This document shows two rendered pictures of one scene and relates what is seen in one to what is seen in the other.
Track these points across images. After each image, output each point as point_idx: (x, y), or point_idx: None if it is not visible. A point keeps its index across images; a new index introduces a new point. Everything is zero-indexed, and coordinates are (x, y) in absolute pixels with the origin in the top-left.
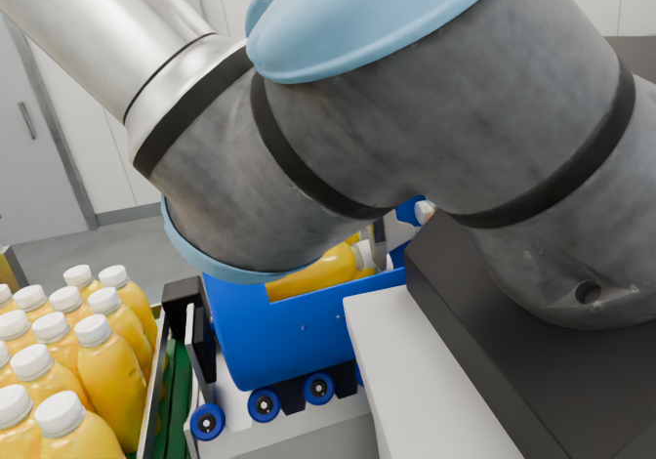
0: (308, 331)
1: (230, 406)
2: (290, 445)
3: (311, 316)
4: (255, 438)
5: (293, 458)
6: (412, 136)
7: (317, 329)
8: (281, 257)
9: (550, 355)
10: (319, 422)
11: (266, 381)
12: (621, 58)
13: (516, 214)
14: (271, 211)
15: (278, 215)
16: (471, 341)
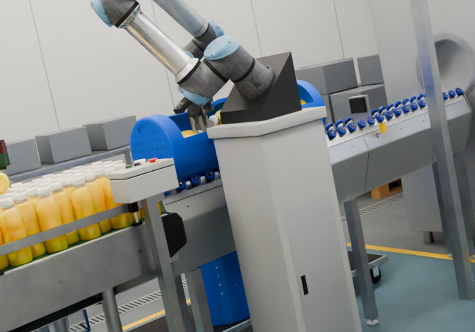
0: (194, 147)
1: None
2: (191, 200)
3: (195, 142)
4: (179, 196)
5: (192, 204)
6: (232, 64)
7: (196, 147)
8: (210, 92)
9: (255, 102)
10: (198, 191)
11: (182, 170)
12: None
13: (245, 75)
14: (210, 80)
15: (212, 81)
16: (242, 111)
